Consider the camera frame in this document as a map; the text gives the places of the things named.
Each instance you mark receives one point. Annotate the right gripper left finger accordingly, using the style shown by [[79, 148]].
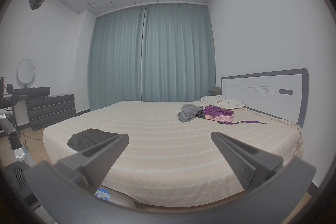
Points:
[[102, 160]]

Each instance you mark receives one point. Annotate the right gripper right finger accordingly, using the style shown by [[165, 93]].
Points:
[[236, 160]]

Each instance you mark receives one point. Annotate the black T-shirt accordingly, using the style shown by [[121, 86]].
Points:
[[89, 137]]

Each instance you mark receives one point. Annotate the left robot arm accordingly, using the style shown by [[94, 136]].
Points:
[[10, 128]]

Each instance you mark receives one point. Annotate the bed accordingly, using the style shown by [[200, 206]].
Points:
[[170, 144]]

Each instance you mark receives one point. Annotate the pink garment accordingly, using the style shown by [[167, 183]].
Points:
[[223, 118]]

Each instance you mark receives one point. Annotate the purple garment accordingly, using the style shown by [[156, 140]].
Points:
[[217, 110]]

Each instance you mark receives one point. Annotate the black glossy garment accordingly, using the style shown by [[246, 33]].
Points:
[[200, 114]]

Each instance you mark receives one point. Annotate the white printed pillow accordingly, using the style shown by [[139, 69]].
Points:
[[223, 101]]

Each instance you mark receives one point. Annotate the grey garment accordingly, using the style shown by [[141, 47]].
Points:
[[189, 112]]

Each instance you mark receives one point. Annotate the black chest of drawers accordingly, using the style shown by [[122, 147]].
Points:
[[49, 112]]

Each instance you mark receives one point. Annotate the grey bedside table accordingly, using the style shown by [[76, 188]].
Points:
[[214, 91]]

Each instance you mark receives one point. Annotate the black dressing table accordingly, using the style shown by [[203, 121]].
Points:
[[31, 91]]

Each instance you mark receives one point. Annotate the blue-green curtain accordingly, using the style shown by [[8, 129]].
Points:
[[178, 55], [115, 60]]

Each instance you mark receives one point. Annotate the round mirror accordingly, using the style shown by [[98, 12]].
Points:
[[25, 72]]

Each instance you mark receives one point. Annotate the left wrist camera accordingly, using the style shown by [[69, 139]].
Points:
[[10, 89]]

